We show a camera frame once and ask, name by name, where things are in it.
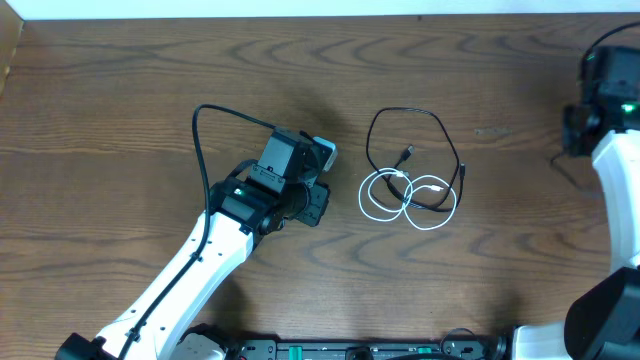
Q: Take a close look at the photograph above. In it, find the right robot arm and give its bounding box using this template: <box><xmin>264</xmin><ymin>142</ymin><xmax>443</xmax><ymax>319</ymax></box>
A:
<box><xmin>510</xmin><ymin>46</ymin><xmax>639</xmax><ymax>360</ymax></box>

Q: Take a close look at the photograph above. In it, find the black usb cable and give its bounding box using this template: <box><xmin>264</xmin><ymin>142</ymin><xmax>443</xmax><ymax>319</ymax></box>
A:
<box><xmin>365</xmin><ymin>106</ymin><xmax>466</xmax><ymax>214</ymax></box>

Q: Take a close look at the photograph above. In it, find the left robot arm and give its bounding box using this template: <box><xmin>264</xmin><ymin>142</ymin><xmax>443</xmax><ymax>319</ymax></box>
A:
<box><xmin>56</xmin><ymin>128</ymin><xmax>338</xmax><ymax>359</ymax></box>

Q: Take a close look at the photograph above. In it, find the white usb cable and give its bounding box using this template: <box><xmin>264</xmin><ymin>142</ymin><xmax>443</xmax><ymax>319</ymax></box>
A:
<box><xmin>357</xmin><ymin>167</ymin><xmax>458</xmax><ymax>232</ymax></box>

